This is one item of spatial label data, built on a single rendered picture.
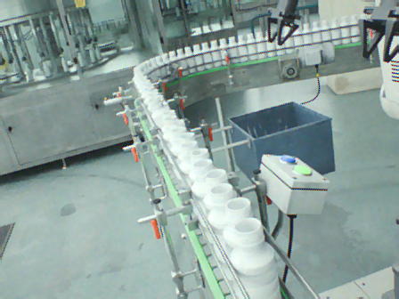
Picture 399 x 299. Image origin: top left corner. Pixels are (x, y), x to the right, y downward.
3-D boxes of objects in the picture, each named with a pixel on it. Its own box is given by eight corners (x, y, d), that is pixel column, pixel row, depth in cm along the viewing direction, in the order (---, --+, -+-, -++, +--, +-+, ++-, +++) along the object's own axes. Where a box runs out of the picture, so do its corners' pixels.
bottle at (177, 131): (175, 192, 101) (160, 133, 95) (191, 181, 105) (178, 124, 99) (191, 197, 97) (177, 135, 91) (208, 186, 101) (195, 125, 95)
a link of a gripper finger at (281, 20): (272, 44, 115) (283, 12, 112) (262, 40, 121) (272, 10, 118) (292, 49, 117) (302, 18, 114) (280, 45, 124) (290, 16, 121)
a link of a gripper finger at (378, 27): (368, 57, 76) (385, 9, 74) (346, 52, 83) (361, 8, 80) (393, 65, 78) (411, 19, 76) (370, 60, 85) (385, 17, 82)
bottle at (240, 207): (261, 274, 66) (247, 189, 60) (279, 295, 61) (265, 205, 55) (229, 287, 65) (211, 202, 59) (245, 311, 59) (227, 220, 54)
